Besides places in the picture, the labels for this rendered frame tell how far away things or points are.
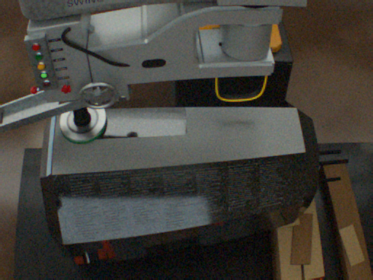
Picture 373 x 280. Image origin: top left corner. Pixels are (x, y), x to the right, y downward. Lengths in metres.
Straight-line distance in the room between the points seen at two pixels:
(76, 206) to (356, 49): 2.52
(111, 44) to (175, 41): 0.21
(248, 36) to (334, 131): 1.64
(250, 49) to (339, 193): 1.37
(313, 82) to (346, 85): 0.27
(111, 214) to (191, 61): 0.74
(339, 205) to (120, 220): 1.32
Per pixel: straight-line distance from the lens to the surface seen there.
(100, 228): 2.14
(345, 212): 2.85
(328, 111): 3.32
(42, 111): 2.04
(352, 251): 2.75
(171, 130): 2.13
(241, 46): 1.75
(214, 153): 2.07
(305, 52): 3.63
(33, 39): 1.62
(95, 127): 2.14
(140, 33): 1.69
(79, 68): 1.74
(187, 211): 2.10
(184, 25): 1.62
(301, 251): 2.55
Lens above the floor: 2.58
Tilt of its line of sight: 58 degrees down
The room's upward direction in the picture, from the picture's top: straight up
